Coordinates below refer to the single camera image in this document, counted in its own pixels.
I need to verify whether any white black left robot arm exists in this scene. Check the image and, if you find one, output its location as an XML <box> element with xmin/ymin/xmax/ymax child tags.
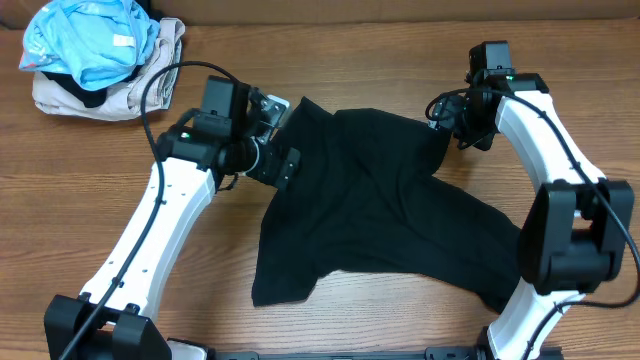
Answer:
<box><xmin>44</xmin><ymin>79</ymin><xmax>300</xmax><ymax>360</ymax></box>

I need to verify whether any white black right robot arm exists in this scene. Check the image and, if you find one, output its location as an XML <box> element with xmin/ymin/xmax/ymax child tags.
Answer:
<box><xmin>425</xmin><ymin>71</ymin><xmax>639</xmax><ymax>359</ymax></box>

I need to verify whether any light blue crumpled garment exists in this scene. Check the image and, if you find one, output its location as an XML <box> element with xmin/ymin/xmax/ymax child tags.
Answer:
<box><xmin>19</xmin><ymin>0</ymin><xmax>160</xmax><ymax>91</ymax></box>

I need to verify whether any beige folded garment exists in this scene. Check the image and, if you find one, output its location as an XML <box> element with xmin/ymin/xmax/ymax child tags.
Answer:
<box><xmin>32</xmin><ymin>18</ymin><xmax>186</xmax><ymax>121</ymax></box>

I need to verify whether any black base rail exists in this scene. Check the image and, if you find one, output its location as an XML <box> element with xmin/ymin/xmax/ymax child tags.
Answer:
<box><xmin>199</xmin><ymin>345</ymin><xmax>564</xmax><ymax>360</ymax></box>

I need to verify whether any black garment in pile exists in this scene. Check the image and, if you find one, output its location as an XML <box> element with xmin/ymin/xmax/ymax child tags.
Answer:
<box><xmin>32</xmin><ymin>66</ymin><xmax>141</xmax><ymax>113</ymax></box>

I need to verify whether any black t-shirt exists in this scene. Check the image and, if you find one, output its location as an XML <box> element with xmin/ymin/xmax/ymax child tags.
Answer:
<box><xmin>251</xmin><ymin>98</ymin><xmax>520</xmax><ymax>312</ymax></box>

